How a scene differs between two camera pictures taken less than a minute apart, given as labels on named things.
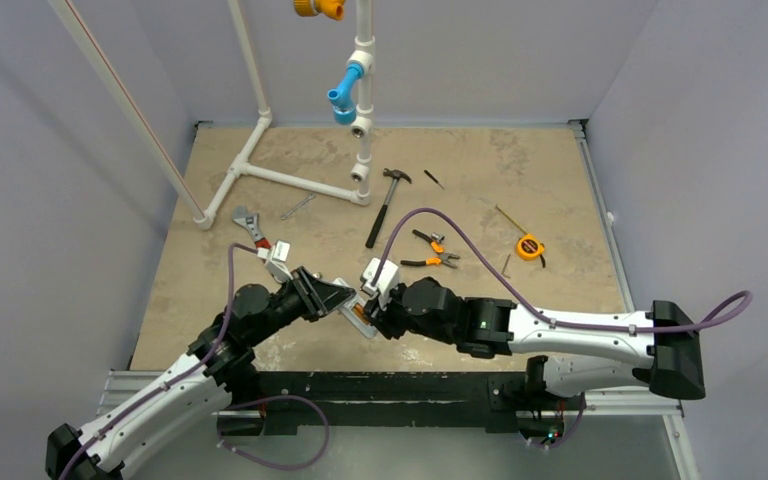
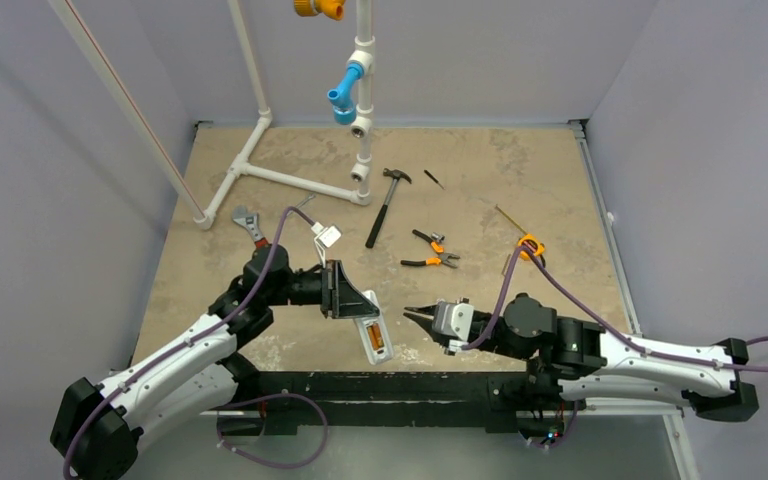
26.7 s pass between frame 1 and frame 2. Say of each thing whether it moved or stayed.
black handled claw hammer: stayed
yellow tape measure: stayed
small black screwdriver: stayed
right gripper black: moved
